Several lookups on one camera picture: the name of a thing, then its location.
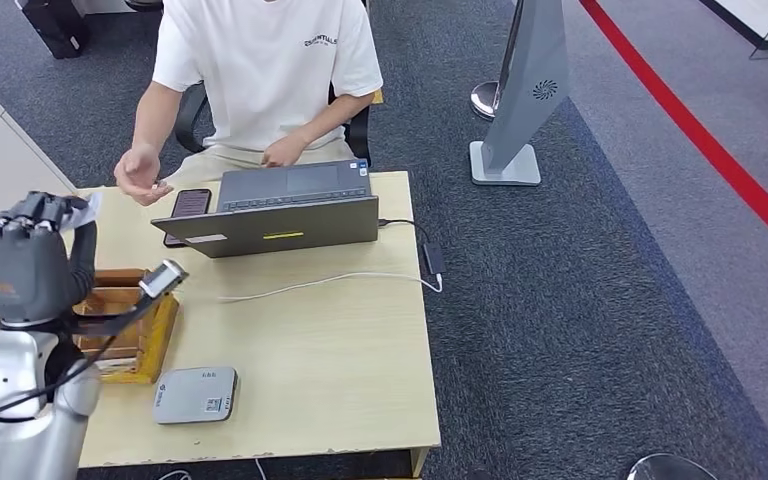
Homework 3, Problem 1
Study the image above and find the person's right hand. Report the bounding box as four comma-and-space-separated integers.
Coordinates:
113, 144, 175, 207

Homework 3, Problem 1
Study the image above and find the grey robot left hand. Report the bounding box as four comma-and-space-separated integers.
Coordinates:
0, 190, 100, 329

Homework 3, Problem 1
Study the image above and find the person's left hand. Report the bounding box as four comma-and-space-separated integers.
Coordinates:
261, 132, 310, 168

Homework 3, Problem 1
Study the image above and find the person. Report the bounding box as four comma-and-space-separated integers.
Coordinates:
113, 0, 385, 208

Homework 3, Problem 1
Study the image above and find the wooden card organizer box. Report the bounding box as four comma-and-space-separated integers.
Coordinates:
69, 268, 181, 386

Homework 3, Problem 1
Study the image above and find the grey card reader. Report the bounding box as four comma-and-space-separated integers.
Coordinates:
152, 366, 240, 426

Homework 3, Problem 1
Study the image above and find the black smartphone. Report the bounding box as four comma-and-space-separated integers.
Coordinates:
162, 188, 214, 249

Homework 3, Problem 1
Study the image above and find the black office chair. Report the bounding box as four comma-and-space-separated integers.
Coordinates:
173, 79, 373, 167

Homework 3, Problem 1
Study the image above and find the grey laptop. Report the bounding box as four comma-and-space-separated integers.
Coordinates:
150, 158, 381, 260

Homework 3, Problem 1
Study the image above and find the white cabinet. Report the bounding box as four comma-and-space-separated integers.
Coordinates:
0, 102, 79, 223

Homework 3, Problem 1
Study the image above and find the grey sign stand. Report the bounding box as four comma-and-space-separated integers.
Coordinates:
468, 0, 572, 187

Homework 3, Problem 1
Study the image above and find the white counter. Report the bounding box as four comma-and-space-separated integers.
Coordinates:
698, 0, 768, 60

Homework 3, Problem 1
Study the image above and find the chrome round base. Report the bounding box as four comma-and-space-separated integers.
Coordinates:
627, 453, 720, 480

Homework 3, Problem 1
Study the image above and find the black USB adapter cable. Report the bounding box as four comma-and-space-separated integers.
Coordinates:
378, 218, 447, 276

